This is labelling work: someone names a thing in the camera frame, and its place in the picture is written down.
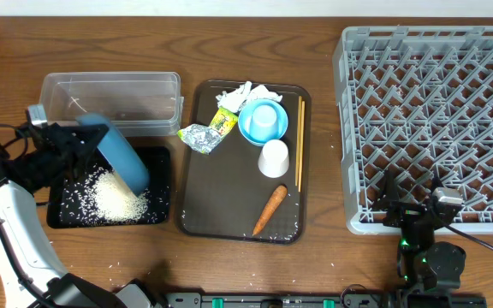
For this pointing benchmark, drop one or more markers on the dark blue plate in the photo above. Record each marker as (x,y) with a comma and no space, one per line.
(119,154)

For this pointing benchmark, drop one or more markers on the orange carrot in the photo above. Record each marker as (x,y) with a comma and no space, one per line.
(276,198)

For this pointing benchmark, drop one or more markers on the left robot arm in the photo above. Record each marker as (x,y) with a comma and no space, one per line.
(31,272)

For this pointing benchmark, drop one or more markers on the brown serving tray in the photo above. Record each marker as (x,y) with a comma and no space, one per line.
(222,194)

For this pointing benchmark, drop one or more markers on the crumpled white tissue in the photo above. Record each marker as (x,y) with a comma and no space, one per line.
(238,99)

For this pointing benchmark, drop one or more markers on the black waste tray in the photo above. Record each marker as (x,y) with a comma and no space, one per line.
(156,159)

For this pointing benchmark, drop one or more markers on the light blue bowl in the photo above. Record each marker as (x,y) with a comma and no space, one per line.
(246,115)

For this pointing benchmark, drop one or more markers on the grey dishwasher rack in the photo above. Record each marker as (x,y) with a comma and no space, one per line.
(417,102)

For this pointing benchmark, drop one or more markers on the white rice pile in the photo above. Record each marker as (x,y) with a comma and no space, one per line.
(101,199)

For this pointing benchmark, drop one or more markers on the yellow foil snack wrapper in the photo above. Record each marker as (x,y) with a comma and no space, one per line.
(204,139)

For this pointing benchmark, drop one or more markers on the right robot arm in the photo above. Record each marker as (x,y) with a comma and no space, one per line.
(431,268)

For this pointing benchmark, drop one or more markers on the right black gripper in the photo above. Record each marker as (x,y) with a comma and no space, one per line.
(406,212)

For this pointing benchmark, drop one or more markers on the left wooden chopstick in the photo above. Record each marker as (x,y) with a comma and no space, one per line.
(297,161)

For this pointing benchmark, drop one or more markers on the right wooden chopstick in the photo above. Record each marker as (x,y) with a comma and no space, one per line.
(301,143)

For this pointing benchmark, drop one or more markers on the wooden chopstick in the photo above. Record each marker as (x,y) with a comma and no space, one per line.
(301,143)
(297,161)

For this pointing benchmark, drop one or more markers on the clear plastic bin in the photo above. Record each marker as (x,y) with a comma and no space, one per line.
(140,104)

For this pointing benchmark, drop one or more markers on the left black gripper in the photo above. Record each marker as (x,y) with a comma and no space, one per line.
(61,145)

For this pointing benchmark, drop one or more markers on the light blue cup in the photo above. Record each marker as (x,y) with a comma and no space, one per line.
(264,126)

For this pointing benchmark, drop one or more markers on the white cup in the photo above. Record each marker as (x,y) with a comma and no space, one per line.
(273,161)

